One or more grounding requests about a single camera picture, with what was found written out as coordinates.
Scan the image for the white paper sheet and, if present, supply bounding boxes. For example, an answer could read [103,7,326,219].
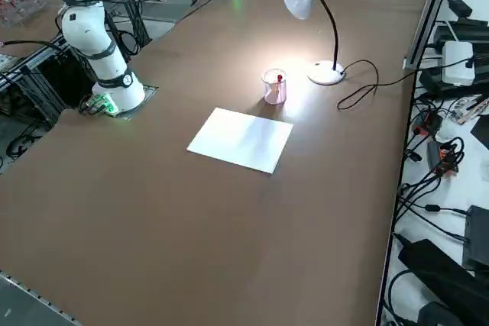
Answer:
[186,107,294,176]

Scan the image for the aluminium table edge rail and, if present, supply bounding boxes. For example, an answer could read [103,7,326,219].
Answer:
[0,270,83,326]

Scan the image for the black flat box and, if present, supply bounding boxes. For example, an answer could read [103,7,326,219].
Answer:
[461,205,489,270]

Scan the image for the aluminium frame post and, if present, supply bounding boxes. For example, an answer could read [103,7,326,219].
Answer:
[403,0,459,71]

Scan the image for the black lamp power cable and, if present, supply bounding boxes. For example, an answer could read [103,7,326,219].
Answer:
[337,56,477,111]

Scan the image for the large black power brick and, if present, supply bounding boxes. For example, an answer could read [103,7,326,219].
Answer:
[397,239,489,326]

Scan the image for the white pen holder cup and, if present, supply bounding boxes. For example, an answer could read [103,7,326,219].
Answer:
[261,68,287,105]

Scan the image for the white power adapter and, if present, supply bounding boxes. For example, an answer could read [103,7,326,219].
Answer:
[441,40,478,86]

